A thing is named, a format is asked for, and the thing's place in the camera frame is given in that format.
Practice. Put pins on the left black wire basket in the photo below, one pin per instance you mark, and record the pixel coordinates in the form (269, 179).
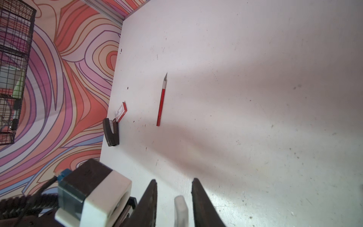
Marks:
(17, 28)

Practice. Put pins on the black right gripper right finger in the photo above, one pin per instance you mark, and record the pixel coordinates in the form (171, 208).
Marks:
(204, 212)

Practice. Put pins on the red carving knife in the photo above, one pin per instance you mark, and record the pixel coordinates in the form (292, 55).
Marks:
(161, 101)

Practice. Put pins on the aluminium frame corner post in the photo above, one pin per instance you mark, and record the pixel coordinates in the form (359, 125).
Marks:
(106, 10)

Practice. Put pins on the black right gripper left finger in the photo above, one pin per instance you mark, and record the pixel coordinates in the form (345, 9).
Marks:
(142, 213)

